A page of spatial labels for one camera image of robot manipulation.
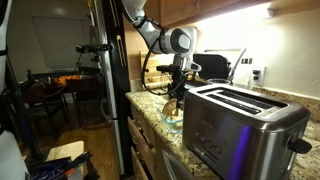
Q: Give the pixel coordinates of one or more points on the brown bread slice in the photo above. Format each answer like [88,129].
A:
[171,108]

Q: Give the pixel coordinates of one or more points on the wooden cutting board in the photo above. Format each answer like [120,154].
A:
[153,71]

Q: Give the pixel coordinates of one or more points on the blue and black tools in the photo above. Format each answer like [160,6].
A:
[56,168]

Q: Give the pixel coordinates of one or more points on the light wooden stool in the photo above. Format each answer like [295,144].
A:
[65,150]

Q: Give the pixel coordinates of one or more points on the wooden upper cabinet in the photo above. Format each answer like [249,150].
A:
[213,6]

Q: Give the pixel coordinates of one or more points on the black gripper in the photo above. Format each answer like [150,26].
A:
[180,78]

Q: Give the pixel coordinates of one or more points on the white wall outlet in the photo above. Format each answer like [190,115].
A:
[257,75]

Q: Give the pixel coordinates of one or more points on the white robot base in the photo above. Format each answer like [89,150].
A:
[10,156]

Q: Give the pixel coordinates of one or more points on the stainless steel toaster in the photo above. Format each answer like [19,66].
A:
[240,133]

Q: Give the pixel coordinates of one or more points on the stainless dishwasher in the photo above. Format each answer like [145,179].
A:
[175,166]

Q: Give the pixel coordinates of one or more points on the under-cabinet light strip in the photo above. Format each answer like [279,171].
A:
[233,13]

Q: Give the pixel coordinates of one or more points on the clear drinking glass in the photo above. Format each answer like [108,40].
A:
[218,81]

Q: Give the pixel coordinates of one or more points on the dark dining table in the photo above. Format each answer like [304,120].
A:
[66,83]

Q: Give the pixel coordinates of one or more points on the stainless steel fridge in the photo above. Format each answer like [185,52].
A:
[115,100]

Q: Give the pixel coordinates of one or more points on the black stereo camera on tripod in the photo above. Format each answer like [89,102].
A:
[93,48]

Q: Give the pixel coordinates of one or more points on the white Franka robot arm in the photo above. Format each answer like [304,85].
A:
[176,40]

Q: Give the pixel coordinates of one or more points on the wooden drawer cabinet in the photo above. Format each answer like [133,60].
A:
[141,140]

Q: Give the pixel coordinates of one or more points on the white closed door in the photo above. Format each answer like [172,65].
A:
[56,43]

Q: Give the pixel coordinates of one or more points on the dark wooden chair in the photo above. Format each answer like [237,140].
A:
[40,103]

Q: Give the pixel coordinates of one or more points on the black panini grill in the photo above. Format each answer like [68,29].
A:
[211,66]

